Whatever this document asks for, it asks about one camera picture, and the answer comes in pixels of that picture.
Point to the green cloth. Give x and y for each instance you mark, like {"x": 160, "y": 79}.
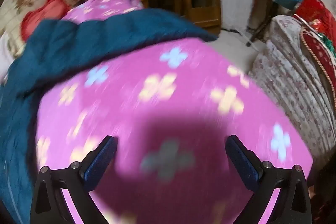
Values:
{"x": 328, "y": 44}

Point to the red gold-trimmed cloth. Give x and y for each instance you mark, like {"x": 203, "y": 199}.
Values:
{"x": 319, "y": 56}

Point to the pink flower-print bedsheet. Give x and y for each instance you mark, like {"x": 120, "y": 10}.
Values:
{"x": 183, "y": 87}

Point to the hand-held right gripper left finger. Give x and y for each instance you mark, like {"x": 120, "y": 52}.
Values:
{"x": 101, "y": 161}

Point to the red shiny bag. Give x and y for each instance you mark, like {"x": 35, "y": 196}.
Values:
{"x": 313, "y": 11}

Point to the black stand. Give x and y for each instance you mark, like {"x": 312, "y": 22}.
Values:
{"x": 258, "y": 29}

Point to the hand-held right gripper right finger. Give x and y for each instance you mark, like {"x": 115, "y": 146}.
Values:
{"x": 242, "y": 161}

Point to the teal down jacket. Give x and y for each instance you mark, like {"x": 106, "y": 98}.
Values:
{"x": 78, "y": 40}

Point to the red ruffled pillow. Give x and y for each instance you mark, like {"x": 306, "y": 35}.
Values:
{"x": 44, "y": 14}

